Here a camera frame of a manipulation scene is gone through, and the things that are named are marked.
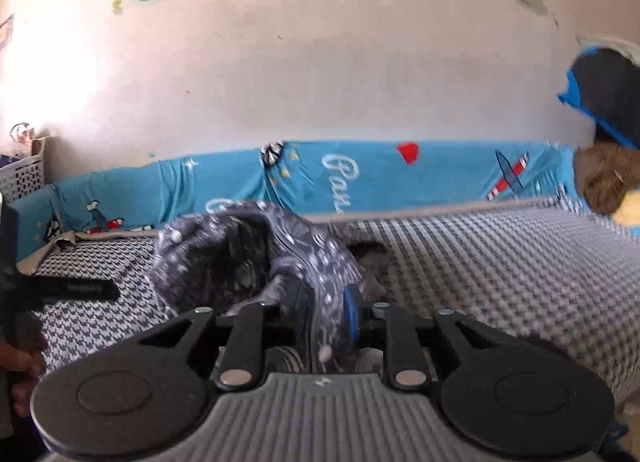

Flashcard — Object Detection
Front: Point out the grey doodle-print fleece garment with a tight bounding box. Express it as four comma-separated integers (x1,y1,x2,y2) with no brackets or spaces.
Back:
148,202,390,372

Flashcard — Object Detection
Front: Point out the person's left hand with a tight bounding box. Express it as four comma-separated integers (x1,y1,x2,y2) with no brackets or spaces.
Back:
1,333,49,418

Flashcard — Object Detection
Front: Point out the white perforated plastic basket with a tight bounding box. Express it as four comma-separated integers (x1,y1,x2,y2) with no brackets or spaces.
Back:
0,137,47,203

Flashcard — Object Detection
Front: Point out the houndstooth blue-beige bed mat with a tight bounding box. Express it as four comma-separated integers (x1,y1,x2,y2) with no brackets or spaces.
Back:
18,196,639,401

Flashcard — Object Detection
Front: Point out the blue cartoon-print bed bumper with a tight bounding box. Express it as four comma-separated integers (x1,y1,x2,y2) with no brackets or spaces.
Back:
13,141,577,260

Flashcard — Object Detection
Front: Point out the brown plush toy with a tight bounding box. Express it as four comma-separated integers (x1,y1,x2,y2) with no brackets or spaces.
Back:
574,143,640,228

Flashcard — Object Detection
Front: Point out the blue and black cushion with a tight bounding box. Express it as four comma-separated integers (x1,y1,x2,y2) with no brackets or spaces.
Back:
558,37,639,149

